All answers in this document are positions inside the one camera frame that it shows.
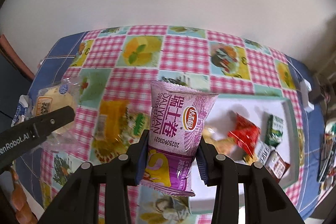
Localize round bun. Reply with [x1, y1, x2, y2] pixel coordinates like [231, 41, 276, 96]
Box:
[31, 78, 79, 146]

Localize white plastic clip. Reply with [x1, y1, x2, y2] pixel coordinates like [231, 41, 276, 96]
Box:
[299, 79, 315, 111]

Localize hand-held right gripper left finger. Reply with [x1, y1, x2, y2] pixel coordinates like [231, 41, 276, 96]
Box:
[38, 130, 150, 224]

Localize green-labelled round pastry packet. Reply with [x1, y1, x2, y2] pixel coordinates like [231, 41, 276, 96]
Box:
[123, 111, 150, 146]

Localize dark cabinet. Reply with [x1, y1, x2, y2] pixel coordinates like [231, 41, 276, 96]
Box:
[0, 34, 36, 119]

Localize white tray with teal rim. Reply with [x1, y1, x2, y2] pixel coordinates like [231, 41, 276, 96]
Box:
[188, 93, 300, 214]

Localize red snack packet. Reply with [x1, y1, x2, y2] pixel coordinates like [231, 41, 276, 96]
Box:
[227, 112, 261, 155]

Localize crumpled blue and white packet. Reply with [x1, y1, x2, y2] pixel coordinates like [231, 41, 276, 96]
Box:
[10, 95, 33, 127]

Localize yellow cake packet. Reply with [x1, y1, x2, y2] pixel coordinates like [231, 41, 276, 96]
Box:
[93, 99, 132, 161]

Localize purple swiss roll packet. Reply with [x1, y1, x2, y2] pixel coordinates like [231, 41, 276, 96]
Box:
[139, 80, 219, 197]

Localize colourful printed box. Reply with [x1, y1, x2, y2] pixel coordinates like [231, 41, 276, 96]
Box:
[316, 122, 336, 190]

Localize green and white snack packet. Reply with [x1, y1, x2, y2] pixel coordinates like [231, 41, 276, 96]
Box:
[255, 114, 285, 168]

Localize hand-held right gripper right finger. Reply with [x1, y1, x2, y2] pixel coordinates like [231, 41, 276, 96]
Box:
[197, 141, 305, 224]

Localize white packet with orange print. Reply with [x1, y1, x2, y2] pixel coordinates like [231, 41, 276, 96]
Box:
[203, 123, 237, 156]

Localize brown and red small packet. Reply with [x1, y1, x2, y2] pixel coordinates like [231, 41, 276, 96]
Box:
[264, 151, 291, 182]

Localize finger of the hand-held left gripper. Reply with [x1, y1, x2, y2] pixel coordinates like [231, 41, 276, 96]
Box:
[31, 105, 76, 139]

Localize pink checked printed tablecloth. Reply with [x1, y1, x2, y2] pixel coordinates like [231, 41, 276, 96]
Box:
[13, 25, 328, 224]

